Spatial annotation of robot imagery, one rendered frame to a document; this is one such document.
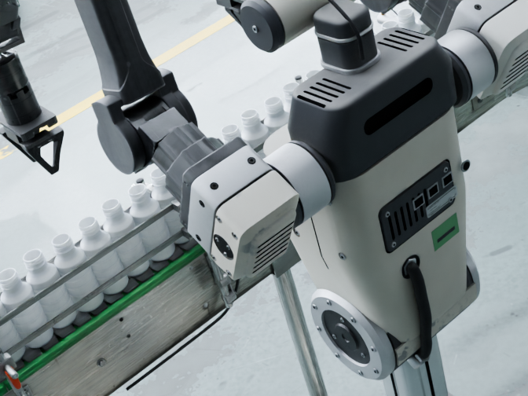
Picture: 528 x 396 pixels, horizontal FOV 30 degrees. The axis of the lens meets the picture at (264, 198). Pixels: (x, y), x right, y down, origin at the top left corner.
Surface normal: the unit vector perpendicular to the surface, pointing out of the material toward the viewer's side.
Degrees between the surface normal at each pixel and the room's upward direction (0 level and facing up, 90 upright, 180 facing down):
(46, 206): 0
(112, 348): 90
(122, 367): 90
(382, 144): 90
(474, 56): 56
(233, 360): 0
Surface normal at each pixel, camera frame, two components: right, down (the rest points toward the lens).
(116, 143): -0.73, 0.47
